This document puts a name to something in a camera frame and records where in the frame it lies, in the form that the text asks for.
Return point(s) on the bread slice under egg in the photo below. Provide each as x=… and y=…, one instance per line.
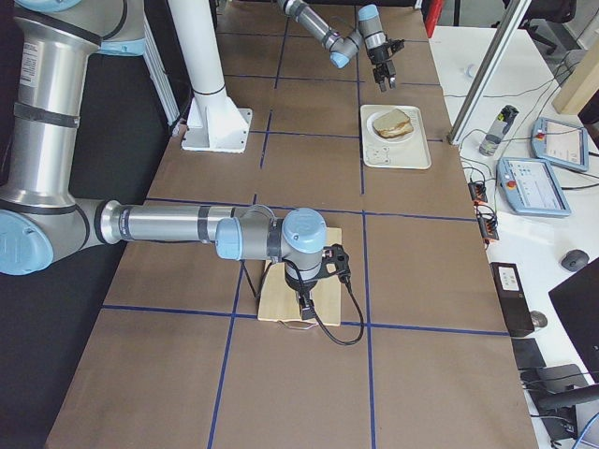
x=401, y=129

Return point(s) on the teach pendant far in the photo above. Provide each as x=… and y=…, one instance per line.
x=562, y=144

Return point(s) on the wooden cutting board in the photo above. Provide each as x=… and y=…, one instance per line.
x=297, y=249

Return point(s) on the teach pendant near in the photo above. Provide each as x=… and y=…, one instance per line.
x=531, y=187

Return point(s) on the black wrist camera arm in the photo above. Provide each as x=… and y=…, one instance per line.
x=335, y=262
x=394, y=45

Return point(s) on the black box with label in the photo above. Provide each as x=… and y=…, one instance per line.
x=511, y=296

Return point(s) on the white mounting column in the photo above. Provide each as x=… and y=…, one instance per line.
x=195, y=32

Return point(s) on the aluminium frame post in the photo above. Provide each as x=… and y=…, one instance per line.
x=508, y=26

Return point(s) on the orange black connector strip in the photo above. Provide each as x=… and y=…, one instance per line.
x=484, y=213

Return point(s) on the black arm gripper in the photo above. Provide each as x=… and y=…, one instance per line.
x=377, y=55
x=298, y=282

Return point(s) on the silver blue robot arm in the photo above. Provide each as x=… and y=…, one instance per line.
x=369, y=33
x=119, y=148

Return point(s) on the clear water bottle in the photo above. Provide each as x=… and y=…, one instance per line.
x=499, y=128

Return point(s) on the teach pendant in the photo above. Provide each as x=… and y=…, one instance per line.
x=562, y=144
x=531, y=187

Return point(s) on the black computer mouse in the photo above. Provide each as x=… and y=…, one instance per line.
x=575, y=260

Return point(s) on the white round plate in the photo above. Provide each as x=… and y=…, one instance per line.
x=380, y=113

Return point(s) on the paper cup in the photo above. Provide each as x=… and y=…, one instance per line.
x=470, y=71

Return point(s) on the brown bread slice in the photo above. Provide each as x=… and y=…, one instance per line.
x=390, y=122

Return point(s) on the white column base plate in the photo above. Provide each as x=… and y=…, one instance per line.
x=217, y=130

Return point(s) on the black monitor corner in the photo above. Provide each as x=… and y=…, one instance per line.
x=576, y=303

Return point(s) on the cream bear serving tray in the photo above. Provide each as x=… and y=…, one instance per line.
x=411, y=153

